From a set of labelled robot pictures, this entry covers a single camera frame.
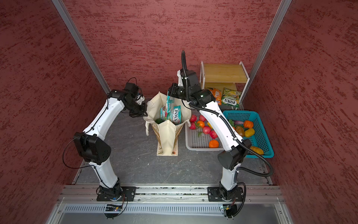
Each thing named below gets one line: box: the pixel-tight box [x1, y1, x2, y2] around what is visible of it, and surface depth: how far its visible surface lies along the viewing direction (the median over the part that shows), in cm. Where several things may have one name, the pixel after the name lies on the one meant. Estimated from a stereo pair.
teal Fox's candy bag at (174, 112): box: [165, 98, 183, 126], surface depth 92 cm
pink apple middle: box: [202, 126, 212, 135], surface depth 98 cm
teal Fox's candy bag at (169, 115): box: [165, 95, 173, 121], surface depth 94 cm
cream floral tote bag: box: [143, 91, 192, 157], surface depth 87 cm
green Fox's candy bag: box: [221, 87, 242, 108], surface depth 99 cm
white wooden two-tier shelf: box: [199, 61, 250, 105], surface depth 97 cm
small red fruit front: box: [209, 130, 219, 140], surface depth 95 cm
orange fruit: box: [208, 139, 220, 149], surface depth 90 cm
